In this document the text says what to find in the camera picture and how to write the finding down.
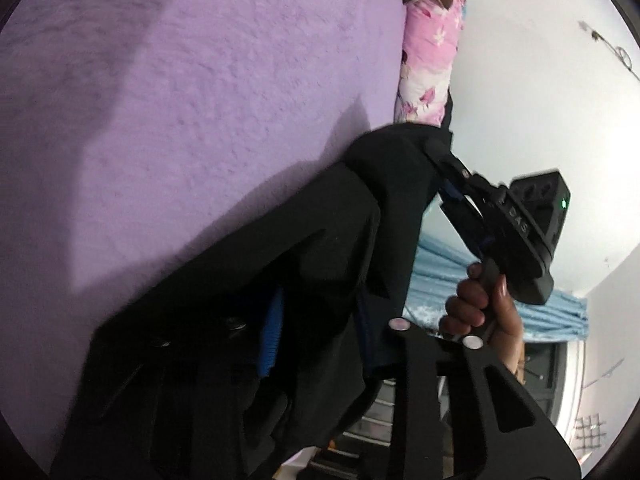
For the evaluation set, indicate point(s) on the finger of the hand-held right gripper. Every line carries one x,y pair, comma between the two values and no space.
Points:
457,205
460,170

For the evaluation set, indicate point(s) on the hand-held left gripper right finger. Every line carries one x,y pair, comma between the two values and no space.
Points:
450,410

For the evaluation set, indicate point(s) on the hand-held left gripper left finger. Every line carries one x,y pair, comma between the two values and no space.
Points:
271,336

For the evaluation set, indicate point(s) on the black garment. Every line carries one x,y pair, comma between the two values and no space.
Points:
325,220

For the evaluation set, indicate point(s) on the person's right hand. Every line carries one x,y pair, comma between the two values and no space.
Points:
507,325

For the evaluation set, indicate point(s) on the blue curtain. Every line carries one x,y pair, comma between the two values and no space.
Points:
430,280

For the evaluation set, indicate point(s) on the dark cabinet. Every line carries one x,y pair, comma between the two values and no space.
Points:
370,425

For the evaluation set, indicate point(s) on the pink floral blanket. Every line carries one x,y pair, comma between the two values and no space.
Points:
430,60

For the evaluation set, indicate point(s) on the purple bed sheet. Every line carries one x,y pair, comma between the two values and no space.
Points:
175,110

